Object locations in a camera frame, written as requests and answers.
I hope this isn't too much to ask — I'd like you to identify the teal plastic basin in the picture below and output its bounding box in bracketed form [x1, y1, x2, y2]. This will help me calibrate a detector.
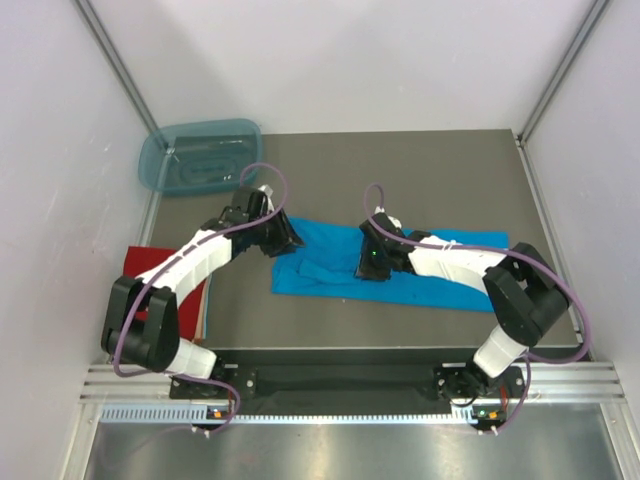
[138, 119, 263, 197]

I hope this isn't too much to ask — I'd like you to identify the red folded t shirt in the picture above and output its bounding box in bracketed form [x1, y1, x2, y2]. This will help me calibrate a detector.
[122, 245, 209, 341]

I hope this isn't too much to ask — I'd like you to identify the aluminium corner post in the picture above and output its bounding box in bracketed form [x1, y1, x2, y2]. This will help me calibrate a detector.
[516, 0, 612, 148]
[71, 0, 158, 133]

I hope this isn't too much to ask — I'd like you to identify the light blue folded t shirt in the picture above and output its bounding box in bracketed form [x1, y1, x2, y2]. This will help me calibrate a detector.
[199, 277, 212, 341]

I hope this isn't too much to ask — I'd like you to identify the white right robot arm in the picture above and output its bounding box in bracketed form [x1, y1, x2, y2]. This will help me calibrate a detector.
[355, 209, 571, 398]

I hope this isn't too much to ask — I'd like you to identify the aluminium frame rail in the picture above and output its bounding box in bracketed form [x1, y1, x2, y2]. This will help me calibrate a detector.
[80, 365, 171, 402]

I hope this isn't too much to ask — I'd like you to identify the right aluminium corner post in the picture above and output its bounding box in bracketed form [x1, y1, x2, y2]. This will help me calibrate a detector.
[516, 0, 612, 148]

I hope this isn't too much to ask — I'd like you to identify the grey slotted cable duct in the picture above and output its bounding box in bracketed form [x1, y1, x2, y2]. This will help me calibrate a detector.
[100, 404, 499, 425]

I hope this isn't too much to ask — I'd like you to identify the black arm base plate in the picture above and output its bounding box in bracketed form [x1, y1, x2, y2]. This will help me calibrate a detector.
[168, 348, 526, 401]

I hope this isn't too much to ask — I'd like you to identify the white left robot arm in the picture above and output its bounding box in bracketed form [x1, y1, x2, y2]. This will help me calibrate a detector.
[101, 185, 304, 397]

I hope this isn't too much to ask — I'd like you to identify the left aluminium corner post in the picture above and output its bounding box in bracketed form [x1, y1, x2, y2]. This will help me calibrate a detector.
[71, 0, 158, 133]

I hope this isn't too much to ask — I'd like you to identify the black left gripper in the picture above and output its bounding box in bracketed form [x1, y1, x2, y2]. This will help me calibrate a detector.
[249, 206, 305, 257]

